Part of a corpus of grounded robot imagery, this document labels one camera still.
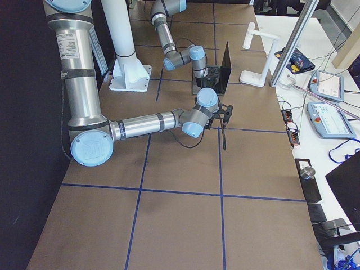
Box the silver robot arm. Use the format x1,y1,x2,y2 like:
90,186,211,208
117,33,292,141
150,0,219,89
43,1,221,167

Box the teach pendant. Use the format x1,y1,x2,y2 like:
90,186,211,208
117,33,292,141
308,70,344,102
307,102,356,139

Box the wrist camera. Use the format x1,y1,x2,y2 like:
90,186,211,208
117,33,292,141
216,102,233,124

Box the metal cylinder weight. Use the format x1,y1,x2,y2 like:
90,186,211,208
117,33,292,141
299,166,316,181

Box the near teach pendant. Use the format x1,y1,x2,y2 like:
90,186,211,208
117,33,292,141
307,102,356,139

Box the aluminium frame post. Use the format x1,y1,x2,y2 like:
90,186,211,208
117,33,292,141
269,0,319,87

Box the far teach pendant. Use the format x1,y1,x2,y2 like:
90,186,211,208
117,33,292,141
308,70,344,102

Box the white desk lamp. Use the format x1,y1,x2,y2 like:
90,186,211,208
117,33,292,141
239,22,281,87

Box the space pattern pouch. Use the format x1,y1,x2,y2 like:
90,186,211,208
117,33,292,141
286,48,315,74

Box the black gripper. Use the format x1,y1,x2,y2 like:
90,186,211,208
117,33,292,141
196,69,220,88

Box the blue lanyard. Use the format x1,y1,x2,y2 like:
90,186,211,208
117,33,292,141
328,137,360,164

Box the white pole base plate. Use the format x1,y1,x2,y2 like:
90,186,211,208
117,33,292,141
109,56,152,92

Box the thin metal rod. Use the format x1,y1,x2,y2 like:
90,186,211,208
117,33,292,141
288,80,360,120

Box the grey laptop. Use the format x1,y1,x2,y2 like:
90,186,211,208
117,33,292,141
189,43,231,95

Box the white mounting pole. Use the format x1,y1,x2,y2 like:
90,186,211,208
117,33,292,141
101,0,136,58

